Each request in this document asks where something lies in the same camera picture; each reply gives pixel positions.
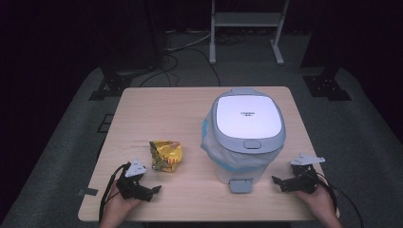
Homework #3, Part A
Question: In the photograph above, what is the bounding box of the person's left hand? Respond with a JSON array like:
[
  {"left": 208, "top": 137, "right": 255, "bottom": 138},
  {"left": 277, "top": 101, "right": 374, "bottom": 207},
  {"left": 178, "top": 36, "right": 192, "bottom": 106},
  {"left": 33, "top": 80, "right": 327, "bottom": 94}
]
[{"left": 100, "top": 183, "right": 144, "bottom": 228}]

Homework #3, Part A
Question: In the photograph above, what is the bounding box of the left hand-held gripper black cable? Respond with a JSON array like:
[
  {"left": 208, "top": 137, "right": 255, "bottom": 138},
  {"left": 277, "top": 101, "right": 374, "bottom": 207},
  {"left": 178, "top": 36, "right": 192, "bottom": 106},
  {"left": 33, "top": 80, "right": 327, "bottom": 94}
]
[{"left": 98, "top": 161, "right": 131, "bottom": 223}]

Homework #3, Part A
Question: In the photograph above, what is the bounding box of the white trash can grey lid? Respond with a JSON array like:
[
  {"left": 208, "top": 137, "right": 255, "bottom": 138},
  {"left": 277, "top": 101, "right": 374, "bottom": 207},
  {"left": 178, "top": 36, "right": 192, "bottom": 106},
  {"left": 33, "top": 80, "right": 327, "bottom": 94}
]
[{"left": 200, "top": 87, "right": 287, "bottom": 195}]

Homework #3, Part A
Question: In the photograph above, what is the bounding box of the black stand base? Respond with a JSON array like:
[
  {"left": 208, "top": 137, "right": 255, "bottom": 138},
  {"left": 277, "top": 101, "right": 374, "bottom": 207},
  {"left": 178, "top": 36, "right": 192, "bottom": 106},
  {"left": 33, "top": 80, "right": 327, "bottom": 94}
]
[
  {"left": 87, "top": 66, "right": 135, "bottom": 102},
  {"left": 301, "top": 66, "right": 353, "bottom": 102}
]

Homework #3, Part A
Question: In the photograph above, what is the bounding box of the yellow snack bag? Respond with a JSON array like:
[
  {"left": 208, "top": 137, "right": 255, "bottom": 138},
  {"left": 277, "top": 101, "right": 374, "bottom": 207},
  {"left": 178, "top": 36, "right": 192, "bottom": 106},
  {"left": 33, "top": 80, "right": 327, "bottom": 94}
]
[{"left": 148, "top": 140, "right": 183, "bottom": 174}]

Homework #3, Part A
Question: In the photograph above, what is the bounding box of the person's right hand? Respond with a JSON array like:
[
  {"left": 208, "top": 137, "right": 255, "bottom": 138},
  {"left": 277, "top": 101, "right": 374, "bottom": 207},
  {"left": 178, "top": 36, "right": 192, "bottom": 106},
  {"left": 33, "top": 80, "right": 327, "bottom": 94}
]
[{"left": 293, "top": 184, "right": 337, "bottom": 221}]

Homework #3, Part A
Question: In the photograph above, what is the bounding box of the white floor cable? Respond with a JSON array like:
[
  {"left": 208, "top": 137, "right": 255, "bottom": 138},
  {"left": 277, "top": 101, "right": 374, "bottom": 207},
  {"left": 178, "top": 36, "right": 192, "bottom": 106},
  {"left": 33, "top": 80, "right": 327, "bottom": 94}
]
[{"left": 163, "top": 29, "right": 213, "bottom": 53}]

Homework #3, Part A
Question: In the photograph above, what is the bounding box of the grey tape strip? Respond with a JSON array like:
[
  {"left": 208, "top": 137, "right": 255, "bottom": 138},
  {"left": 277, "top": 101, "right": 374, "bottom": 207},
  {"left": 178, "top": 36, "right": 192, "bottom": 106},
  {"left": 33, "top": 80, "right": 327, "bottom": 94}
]
[{"left": 77, "top": 187, "right": 100, "bottom": 198}]

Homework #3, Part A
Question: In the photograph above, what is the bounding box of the white metal stand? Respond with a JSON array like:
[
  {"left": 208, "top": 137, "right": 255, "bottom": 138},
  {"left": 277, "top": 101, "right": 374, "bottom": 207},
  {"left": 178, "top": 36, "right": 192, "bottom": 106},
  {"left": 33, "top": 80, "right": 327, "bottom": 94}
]
[{"left": 208, "top": 0, "right": 291, "bottom": 67}]

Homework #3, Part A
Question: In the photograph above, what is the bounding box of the hand-held gripper black cable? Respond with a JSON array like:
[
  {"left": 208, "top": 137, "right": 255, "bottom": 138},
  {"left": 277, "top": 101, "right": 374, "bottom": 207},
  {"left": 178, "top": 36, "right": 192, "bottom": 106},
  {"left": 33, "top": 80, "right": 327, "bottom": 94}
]
[
  {"left": 98, "top": 161, "right": 131, "bottom": 223},
  {"left": 312, "top": 172, "right": 366, "bottom": 228}
]

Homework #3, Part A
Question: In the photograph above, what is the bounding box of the black floor cable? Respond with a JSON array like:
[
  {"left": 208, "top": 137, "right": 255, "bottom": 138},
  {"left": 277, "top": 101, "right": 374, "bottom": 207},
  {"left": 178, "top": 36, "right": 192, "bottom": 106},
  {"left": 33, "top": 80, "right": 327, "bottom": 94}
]
[{"left": 138, "top": 47, "right": 221, "bottom": 88}]

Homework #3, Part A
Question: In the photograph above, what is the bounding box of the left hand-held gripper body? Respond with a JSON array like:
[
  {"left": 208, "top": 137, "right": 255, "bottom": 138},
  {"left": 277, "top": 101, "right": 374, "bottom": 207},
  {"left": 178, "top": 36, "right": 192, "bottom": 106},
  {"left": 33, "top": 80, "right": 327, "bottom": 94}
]
[{"left": 115, "top": 158, "right": 154, "bottom": 201}]

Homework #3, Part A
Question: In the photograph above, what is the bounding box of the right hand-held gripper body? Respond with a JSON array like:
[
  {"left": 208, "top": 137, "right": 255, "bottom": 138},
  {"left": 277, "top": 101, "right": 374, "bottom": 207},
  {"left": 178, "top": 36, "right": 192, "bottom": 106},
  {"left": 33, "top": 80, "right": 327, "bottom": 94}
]
[{"left": 288, "top": 152, "right": 327, "bottom": 195}]

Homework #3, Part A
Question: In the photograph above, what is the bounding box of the right hand-held gripper black cable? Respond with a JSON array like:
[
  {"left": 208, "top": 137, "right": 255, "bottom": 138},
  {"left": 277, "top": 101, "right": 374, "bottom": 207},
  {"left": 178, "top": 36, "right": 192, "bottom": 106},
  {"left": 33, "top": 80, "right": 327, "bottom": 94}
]
[{"left": 312, "top": 172, "right": 366, "bottom": 228}]

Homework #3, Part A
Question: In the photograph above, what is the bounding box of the dark floor socket plate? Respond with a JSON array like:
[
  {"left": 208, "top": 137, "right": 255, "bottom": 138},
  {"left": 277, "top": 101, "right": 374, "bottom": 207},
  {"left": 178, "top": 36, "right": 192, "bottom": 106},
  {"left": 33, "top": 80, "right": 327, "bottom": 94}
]
[{"left": 96, "top": 113, "right": 116, "bottom": 134}]

